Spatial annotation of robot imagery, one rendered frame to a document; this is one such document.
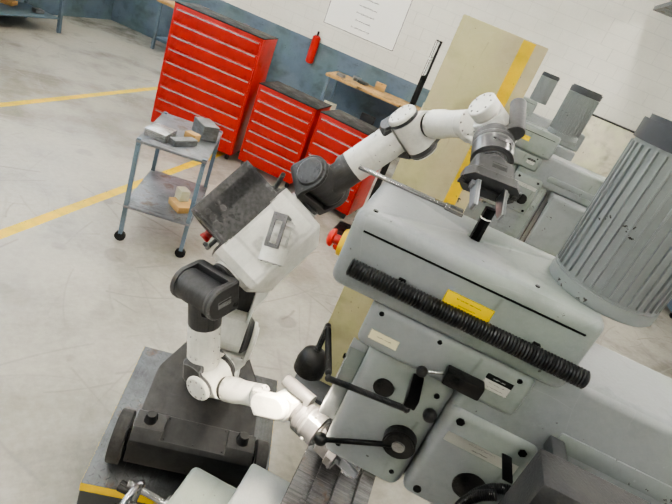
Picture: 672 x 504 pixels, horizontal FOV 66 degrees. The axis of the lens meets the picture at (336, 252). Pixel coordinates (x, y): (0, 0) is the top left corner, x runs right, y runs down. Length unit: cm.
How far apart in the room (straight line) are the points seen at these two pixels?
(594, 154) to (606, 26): 210
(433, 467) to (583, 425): 31
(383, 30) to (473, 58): 753
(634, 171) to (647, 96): 933
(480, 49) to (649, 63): 769
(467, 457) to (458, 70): 197
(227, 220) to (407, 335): 60
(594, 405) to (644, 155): 45
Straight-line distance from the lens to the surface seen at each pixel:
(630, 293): 101
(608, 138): 938
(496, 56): 271
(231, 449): 214
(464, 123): 128
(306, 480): 168
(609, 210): 100
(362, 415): 117
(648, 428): 113
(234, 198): 139
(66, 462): 279
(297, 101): 597
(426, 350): 102
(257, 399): 142
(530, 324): 97
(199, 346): 147
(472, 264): 93
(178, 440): 214
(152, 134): 403
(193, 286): 139
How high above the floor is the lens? 221
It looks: 25 degrees down
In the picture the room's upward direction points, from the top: 23 degrees clockwise
